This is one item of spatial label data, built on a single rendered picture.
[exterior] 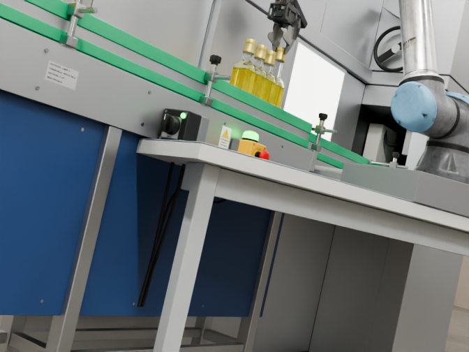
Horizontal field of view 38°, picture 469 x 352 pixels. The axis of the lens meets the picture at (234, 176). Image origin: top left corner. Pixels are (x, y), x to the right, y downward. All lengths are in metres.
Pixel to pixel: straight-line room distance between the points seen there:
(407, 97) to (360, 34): 1.35
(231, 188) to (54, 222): 0.38
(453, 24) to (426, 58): 1.30
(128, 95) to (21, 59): 0.29
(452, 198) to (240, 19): 0.94
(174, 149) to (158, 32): 0.68
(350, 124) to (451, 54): 0.52
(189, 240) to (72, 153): 0.31
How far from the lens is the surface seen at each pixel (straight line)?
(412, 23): 1.87
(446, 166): 1.85
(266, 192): 1.47
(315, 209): 1.55
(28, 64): 1.36
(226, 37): 2.24
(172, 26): 2.08
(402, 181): 1.73
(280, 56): 2.26
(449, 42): 3.10
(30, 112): 1.40
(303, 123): 2.17
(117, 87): 1.51
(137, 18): 1.98
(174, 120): 1.57
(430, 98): 1.75
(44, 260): 1.48
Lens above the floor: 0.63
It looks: 3 degrees up
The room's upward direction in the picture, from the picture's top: 13 degrees clockwise
